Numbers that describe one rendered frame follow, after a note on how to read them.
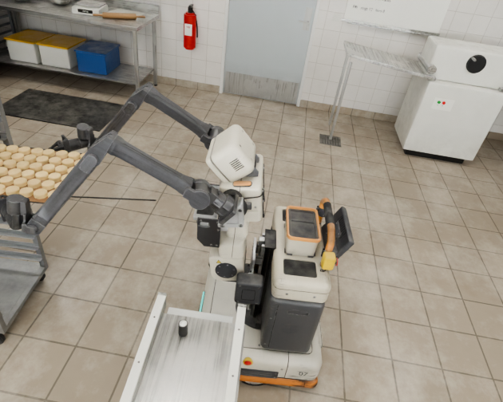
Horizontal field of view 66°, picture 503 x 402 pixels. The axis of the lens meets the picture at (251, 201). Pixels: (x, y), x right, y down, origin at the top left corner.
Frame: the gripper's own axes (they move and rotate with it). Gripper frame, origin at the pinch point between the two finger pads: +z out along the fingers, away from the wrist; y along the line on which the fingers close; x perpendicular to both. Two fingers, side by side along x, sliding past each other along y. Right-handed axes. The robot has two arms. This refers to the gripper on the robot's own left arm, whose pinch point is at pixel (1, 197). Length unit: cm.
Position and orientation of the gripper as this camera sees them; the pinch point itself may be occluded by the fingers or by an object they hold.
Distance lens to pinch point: 182.5
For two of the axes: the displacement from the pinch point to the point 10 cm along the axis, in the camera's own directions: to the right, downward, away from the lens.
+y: -1.2, 8.0, 6.0
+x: 7.4, -3.3, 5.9
